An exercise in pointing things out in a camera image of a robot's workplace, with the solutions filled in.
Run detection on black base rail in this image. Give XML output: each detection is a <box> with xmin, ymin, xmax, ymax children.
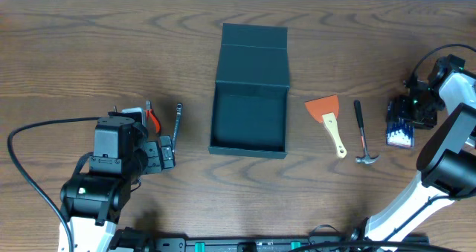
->
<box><xmin>107</xmin><ymin>227</ymin><xmax>431</xmax><ymax>252</ymax></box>

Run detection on black cable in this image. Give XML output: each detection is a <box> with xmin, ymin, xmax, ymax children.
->
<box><xmin>7</xmin><ymin>117</ymin><xmax>101</xmax><ymax>252</ymax></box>
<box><xmin>411</xmin><ymin>42</ymin><xmax>476</xmax><ymax>84</ymax></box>

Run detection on orange scraper wooden handle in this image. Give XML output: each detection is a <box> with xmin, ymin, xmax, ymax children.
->
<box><xmin>304</xmin><ymin>94</ymin><xmax>347</xmax><ymax>158</ymax></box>

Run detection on blue screwdriver bit case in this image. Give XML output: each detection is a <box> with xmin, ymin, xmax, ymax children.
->
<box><xmin>386</xmin><ymin>122</ymin><xmax>414</xmax><ymax>149</ymax></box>

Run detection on silver ring wrench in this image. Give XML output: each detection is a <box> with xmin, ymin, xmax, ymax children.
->
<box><xmin>171</xmin><ymin>103</ymin><xmax>183</xmax><ymax>152</ymax></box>

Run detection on small black-handled hammer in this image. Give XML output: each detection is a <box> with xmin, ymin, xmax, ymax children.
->
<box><xmin>354</xmin><ymin>100</ymin><xmax>379</xmax><ymax>164</ymax></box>

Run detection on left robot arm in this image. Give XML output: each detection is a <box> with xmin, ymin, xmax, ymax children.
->
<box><xmin>58</xmin><ymin>112</ymin><xmax>176</xmax><ymax>251</ymax></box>

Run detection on right black cable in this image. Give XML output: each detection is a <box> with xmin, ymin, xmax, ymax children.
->
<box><xmin>411</xmin><ymin>42</ymin><xmax>476</xmax><ymax>84</ymax></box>

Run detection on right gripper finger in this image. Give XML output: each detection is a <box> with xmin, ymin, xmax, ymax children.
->
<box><xmin>386</xmin><ymin>99</ymin><xmax>399</xmax><ymax>123</ymax></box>
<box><xmin>395</xmin><ymin>95</ymin><xmax>413</xmax><ymax>123</ymax></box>

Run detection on red black pliers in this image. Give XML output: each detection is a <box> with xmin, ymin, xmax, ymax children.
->
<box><xmin>146</xmin><ymin>100</ymin><xmax>161</xmax><ymax>135</ymax></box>

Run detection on dark green open box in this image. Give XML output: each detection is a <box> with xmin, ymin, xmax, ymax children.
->
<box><xmin>208</xmin><ymin>23</ymin><xmax>290</xmax><ymax>159</ymax></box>

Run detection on left black cable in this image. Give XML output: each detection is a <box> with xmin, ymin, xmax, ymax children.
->
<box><xmin>7</xmin><ymin>117</ymin><xmax>101</xmax><ymax>252</ymax></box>

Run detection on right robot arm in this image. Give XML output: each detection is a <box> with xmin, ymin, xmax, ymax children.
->
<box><xmin>350</xmin><ymin>54</ymin><xmax>475</xmax><ymax>243</ymax></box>

